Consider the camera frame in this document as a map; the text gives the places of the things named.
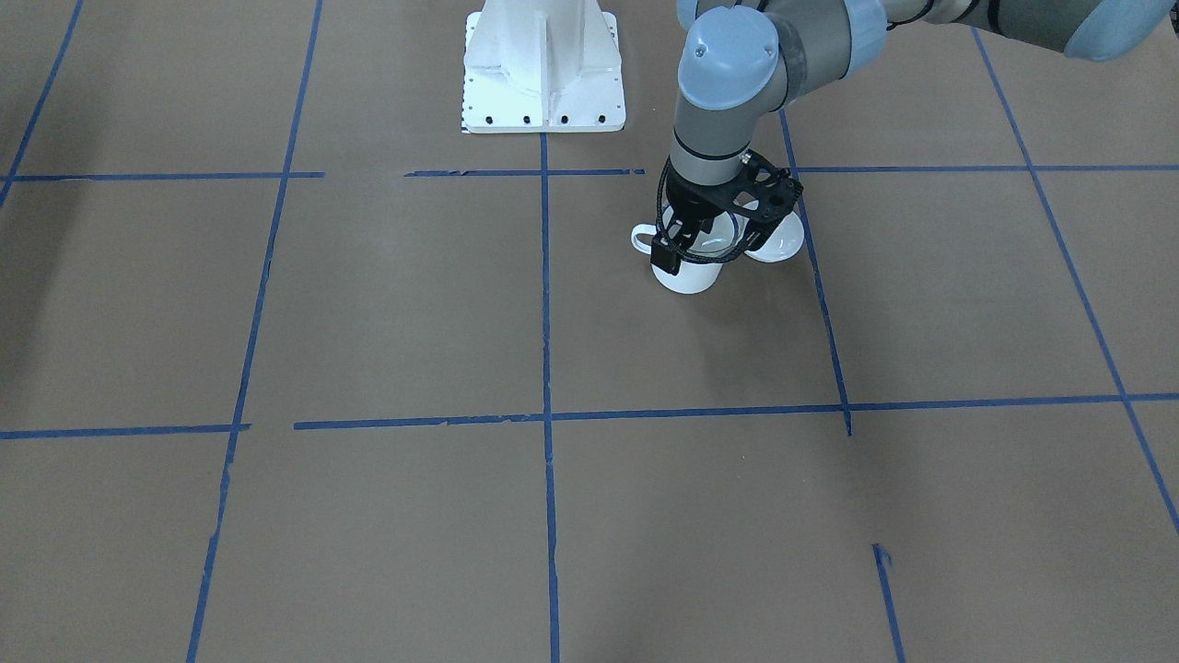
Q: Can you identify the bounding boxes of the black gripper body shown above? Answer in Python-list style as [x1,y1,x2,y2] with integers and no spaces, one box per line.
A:
[664,175,723,242]

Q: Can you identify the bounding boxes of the clear glass funnel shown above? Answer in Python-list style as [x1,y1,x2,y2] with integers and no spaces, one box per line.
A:
[657,205,744,264]

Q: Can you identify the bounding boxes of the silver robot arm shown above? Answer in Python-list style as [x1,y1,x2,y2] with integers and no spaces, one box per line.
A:
[645,1,1172,276]

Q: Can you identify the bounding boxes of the white enamel mug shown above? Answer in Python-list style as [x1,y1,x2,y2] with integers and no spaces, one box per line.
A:
[630,224,723,294]

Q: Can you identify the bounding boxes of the white ceramic lid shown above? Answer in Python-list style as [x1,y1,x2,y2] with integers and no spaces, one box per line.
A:
[744,214,806,263]

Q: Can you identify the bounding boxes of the black braided cable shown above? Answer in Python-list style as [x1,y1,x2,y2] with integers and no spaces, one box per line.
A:
[656,157,749,265]

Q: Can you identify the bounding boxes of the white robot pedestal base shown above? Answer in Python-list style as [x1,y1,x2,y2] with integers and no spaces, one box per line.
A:
[461,1,626,134]

